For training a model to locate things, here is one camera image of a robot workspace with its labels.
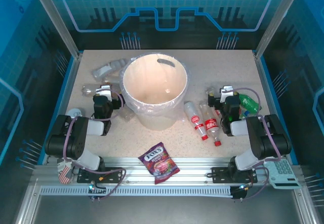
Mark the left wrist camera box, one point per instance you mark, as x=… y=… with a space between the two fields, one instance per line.
x=103 y=93

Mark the purple candy bag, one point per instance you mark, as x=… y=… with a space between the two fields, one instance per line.
x=160 y=163

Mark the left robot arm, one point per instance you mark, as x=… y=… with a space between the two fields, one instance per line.
x=76 y=137

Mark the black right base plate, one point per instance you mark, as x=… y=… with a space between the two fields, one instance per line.
x=220 y=174

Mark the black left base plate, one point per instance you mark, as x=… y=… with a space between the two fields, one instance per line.
x=83 y=176

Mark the white round lid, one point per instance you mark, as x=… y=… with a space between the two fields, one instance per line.
x=74 y=113

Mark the cola bottle red label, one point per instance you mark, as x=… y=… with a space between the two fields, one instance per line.
x=211 y=125

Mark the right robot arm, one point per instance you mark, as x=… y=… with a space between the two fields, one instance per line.
x=263 y=137

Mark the small clear plastic bottle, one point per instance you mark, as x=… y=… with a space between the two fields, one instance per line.
x=210 y=91

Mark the aluminium mounting rail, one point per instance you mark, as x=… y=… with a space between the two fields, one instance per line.
x=192 y=163

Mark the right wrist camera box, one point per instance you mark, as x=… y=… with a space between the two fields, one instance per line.
x=227 y=93

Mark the clear bottle orange cap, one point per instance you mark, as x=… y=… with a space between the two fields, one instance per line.
x=88 y=89

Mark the clear bottle red cap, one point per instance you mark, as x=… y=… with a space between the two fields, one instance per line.
x=112 y=79

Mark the crushed clear bottle white label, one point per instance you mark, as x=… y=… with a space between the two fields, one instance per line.
x=106 y=68

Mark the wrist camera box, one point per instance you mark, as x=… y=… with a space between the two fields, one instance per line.
x=103 y=93
x=227 y=93

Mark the white plastic bin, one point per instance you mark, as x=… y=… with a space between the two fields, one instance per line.
x=152 y=82

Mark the green plastic bottle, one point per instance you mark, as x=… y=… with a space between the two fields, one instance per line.
x=249 y=102

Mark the black connector board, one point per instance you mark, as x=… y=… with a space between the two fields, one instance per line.
x=97 y=190
x=239 y=194

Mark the aluminium frame post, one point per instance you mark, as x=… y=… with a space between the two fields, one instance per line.
x=277 y=18
x=56 y=18

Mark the white bottle red label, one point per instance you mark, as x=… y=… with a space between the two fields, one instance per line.
x=195 y=118

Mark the clear bottle red label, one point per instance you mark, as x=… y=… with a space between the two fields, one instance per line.
x=217 y=113

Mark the flag printed can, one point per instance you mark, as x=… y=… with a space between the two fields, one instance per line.
x=64 y=173

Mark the clear bottle blue label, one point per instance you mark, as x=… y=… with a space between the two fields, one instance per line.
x=245 y=113

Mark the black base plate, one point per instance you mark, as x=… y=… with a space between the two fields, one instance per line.
x=83 y=176
x=220 y=174

